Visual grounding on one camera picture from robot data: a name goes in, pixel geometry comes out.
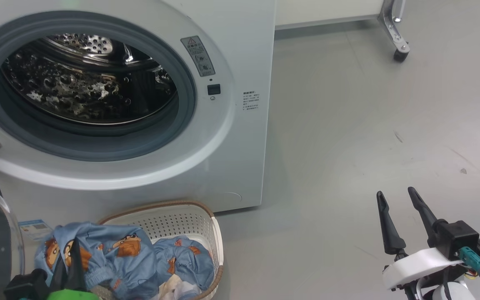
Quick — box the grey warning sticker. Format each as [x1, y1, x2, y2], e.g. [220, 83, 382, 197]
[181, 35, 216, 77]

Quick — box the grey rubber door gasket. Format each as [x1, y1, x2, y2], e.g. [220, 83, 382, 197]
[0, 10, 197, 162]

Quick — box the blue cartoon print pajama garment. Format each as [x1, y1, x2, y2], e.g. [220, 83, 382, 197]
[152, 235, 215, 292]
[35, 222, 159, 300]

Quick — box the perforated steel washer drum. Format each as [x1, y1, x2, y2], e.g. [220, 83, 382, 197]
[0, 33, 178, 125]

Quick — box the white partition panel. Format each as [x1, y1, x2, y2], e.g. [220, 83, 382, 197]
[275, 0, 386, 30]

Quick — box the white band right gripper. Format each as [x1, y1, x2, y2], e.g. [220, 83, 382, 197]
[376, 186, 474, 300]

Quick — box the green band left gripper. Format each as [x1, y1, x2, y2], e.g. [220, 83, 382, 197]
[46, 240, 99, 300]

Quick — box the metal partition leg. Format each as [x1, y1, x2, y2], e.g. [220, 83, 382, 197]
[377, 0, 410, 55]

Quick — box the cream perforated laundry basket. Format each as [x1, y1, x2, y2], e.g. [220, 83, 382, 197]
[98, 201, 225, 300]

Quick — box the blue energy label sticker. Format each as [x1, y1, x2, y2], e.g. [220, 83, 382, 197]
[18, 220, 53, 243]

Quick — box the white front-load washing machine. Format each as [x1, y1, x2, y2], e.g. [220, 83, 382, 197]
[0, 0, 277, 244]

